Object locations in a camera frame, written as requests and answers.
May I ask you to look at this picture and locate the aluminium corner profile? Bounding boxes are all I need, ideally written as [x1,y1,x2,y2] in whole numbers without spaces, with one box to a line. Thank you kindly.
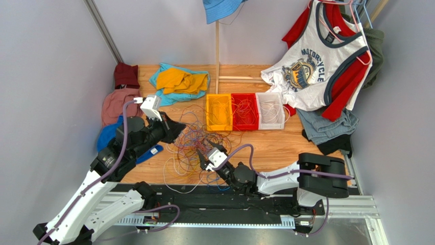
[83,0,124,63]

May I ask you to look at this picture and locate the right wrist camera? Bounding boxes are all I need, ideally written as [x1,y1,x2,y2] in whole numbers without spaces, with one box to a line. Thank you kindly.
[205,148,228,172]

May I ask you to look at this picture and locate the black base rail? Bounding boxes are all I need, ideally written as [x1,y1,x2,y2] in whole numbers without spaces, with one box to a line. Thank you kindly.
[90,183,325,225]

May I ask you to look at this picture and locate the olive green garment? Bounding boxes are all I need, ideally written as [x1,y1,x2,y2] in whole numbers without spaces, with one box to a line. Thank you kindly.
[332,13,384,90]

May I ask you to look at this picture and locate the blue bucket hat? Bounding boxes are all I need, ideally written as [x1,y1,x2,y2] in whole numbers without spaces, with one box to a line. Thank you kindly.
[202,0,246,25]

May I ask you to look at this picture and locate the yellow cable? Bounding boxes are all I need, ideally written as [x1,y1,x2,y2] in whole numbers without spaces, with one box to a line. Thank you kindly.
[209,96,232,128]

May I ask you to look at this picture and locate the white motorcycle tank top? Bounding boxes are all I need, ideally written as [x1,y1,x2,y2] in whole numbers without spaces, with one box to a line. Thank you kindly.
[261,1,369,111]

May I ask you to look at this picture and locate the red plastic bin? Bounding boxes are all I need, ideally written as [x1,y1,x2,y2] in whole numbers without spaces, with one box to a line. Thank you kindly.
[231,93,259,131]

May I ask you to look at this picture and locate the yellow plastic bin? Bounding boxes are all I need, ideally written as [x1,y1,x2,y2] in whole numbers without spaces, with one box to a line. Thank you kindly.
[205,94,233,132]

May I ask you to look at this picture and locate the pink cloth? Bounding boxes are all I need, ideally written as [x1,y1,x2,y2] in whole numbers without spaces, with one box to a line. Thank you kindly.
[101,88,141,127]

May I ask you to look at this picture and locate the cyan shirt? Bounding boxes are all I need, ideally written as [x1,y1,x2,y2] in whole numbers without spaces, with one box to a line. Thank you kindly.
[149,63,210,106]

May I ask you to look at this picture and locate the pink clothes hanger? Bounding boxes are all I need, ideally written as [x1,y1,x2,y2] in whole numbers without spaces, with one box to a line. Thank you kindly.
[301,1,372,70]

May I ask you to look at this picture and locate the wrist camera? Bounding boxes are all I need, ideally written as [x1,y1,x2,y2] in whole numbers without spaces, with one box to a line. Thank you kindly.
[205,148,228,172]
[133,94,162,121]

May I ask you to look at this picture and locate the mustard yellow shirt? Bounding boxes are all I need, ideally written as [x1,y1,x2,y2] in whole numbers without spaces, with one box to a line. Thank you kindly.
[156,68,208,95]

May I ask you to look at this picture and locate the white cable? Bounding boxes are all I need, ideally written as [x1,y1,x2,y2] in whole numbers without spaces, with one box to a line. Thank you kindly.
[261,100,291,125]

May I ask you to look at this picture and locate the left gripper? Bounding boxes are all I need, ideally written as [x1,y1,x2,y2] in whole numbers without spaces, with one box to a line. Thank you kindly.
[132,110,187,158]

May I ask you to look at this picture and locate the white plastic bin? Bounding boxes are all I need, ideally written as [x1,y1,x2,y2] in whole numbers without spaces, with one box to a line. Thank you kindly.
[255,92,285,130]

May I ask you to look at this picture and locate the red cable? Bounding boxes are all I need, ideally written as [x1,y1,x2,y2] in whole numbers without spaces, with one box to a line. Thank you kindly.
[234,96,259,127]

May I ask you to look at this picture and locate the coloured cable pile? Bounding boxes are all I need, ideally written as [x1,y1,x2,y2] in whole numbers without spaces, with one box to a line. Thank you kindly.
[162,104,246,194]

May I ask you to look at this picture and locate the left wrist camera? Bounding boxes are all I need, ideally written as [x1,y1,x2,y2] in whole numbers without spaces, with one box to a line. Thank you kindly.
[133,94,162,121]

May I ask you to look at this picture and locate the maroon cloth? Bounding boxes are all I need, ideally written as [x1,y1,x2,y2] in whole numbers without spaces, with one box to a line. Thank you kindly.
[114,62,140,89]

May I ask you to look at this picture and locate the blue cloth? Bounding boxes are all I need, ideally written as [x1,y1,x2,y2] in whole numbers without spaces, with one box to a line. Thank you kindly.
[96,115,163,164]

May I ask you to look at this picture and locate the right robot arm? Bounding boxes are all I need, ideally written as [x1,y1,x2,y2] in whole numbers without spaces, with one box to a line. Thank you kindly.
[196,141,352,217]

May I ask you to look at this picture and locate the grey denim shorts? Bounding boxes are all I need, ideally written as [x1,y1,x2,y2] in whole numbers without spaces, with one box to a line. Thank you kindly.
[296,109,359,145]

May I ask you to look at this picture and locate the wooden stand pole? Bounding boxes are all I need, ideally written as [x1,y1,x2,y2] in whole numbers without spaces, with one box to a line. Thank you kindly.
[215,21,262,94]

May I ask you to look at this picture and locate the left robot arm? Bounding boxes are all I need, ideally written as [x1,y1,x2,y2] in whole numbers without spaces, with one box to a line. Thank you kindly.
[33,112,186,244]

